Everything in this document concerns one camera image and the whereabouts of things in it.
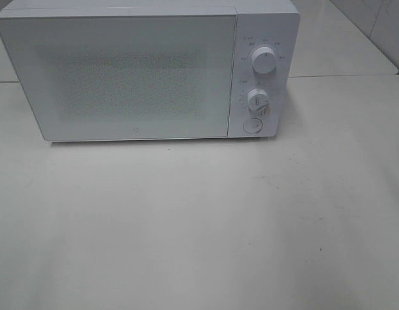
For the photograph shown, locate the round white door button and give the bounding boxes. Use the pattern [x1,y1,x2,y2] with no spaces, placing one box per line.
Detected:
[243,118,263,134]

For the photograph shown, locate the white timer knob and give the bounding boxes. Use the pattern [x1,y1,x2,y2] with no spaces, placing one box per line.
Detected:
[247,88,270,112]

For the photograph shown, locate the white microwave door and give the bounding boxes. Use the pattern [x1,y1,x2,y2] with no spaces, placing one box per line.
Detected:
[0,15,236,141]

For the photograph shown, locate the upper white round knob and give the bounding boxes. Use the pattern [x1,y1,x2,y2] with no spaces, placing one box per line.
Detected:
[251,46,278,74]

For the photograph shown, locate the white microwave oven body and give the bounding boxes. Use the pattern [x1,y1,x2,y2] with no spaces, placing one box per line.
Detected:
[0,1,300,141]

